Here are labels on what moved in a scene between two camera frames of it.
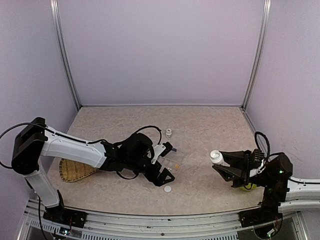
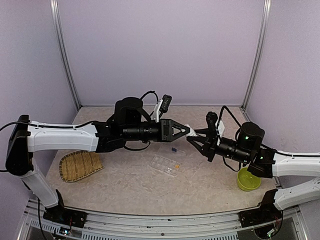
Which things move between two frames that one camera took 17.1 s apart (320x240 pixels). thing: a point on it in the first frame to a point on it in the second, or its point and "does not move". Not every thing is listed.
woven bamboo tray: [71, 170] does not move
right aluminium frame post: [266, 16] does not move
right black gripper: [242, 159] to [209, 147]
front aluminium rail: [124, 226] does not move
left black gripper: [152, 177] to [166, 132]
